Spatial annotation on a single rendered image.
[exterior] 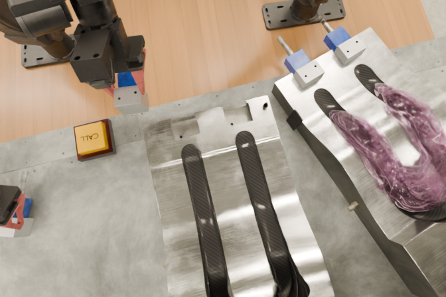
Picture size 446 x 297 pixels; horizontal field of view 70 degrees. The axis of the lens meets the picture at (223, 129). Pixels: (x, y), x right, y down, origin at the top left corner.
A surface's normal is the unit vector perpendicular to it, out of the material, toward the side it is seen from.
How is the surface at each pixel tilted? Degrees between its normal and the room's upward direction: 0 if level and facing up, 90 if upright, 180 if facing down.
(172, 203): 3
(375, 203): 13
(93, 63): 62
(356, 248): 0
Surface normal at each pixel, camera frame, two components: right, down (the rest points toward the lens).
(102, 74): 0.09, 0.72
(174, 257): -0.13, -0.67
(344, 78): -0.02, -0.25
